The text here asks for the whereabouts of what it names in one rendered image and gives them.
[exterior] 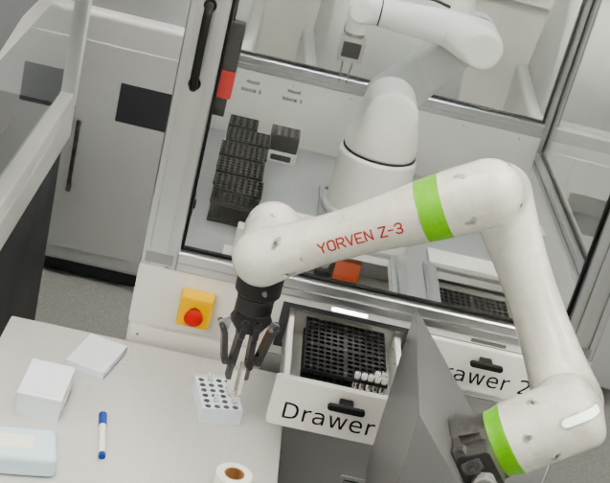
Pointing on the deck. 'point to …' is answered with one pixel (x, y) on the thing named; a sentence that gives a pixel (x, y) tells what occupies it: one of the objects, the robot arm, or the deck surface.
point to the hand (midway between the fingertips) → (236, 378)
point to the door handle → (201, 44)
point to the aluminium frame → (601, 284)
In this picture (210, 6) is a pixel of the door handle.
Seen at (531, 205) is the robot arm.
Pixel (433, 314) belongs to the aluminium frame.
